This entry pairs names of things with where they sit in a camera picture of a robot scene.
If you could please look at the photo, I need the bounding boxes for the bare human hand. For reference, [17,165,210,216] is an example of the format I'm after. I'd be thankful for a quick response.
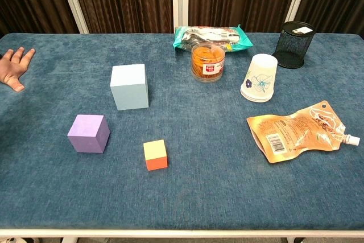
[0,47,36,93]

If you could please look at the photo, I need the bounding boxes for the purple foam cube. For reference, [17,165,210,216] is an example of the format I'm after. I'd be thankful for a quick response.
[67,114,111,154]

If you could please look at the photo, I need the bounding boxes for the small orange yellow cube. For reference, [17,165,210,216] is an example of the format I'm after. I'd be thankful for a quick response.
[143,139,169,172]

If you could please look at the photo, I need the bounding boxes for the white paper cups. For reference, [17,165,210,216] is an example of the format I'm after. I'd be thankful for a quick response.
[240,53,278,104]

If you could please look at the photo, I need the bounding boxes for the light blue foam block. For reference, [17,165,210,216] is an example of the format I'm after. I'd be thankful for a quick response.
[109,63,150,111]

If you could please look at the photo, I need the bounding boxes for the clear jar of rubber bands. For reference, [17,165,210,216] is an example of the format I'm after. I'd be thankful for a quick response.
[191,42,226,84]

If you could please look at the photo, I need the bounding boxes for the teal snack pack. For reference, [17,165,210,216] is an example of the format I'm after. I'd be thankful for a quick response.
[172,24,254,53]

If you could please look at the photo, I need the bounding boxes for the blue tablecloth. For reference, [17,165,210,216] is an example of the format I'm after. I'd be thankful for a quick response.
[0,32,364,231]

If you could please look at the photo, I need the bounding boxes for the black mesh pen holder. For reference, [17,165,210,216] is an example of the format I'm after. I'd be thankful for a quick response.
[272,20,317,69]

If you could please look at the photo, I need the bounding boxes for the orange spout pouch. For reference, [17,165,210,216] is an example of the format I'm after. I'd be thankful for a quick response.
[246,100,361,165]

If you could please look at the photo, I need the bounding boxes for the white table frame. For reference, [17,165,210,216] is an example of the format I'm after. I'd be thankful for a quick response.
[0,228,364,243]

